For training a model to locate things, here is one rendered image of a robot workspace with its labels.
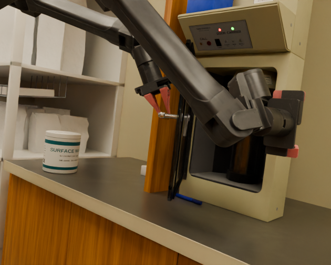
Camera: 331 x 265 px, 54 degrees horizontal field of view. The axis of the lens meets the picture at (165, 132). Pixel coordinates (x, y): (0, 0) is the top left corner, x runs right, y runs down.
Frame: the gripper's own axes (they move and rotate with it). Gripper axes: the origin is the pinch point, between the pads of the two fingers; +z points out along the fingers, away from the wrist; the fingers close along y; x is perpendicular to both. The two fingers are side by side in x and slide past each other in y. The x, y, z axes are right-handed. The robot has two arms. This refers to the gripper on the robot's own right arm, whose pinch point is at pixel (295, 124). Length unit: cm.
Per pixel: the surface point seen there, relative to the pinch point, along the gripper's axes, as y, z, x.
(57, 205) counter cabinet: -35, -15, 71
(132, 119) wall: -6, 56, 113
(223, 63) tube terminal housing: 16.8, 12.2, 28.6
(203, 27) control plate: 26.0, 3.6, 31.4
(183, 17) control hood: 29.0, 1.3, 37.3
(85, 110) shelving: -4, 56, 159
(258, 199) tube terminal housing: -22.1, 11.1, 11.5
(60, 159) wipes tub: -21, -10, 79
